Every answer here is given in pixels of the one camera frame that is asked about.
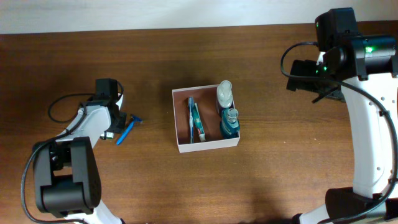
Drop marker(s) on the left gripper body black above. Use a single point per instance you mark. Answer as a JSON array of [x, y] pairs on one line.
[[120, 124]]

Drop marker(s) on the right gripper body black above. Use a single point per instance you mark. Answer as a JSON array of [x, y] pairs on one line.
[[325, 88]]

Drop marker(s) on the blue disposable razor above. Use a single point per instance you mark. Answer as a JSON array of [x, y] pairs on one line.
[[133, 120]]

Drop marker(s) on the green white soap packet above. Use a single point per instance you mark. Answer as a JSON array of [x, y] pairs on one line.
[[107, 135]]

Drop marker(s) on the blue white toothbrush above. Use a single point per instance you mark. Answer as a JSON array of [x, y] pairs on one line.
[[191, 123]]

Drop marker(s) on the green white toothpaste tube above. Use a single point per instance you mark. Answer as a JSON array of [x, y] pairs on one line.
[[198, 123]]

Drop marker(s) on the dark purple pump bottle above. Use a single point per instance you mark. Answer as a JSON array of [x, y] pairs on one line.
[[224, 96]]

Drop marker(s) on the blue Listerine mouthwash bottle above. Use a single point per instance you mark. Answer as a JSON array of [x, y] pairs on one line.
[[229, 123]]

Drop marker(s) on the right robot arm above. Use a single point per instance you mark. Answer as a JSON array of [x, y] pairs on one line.
[[361, 71]]

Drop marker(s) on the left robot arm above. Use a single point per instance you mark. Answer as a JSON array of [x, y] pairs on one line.
[[66, 178]]

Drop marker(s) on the white square cardboard box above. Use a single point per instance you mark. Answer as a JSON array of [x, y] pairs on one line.
[[205, 98]]

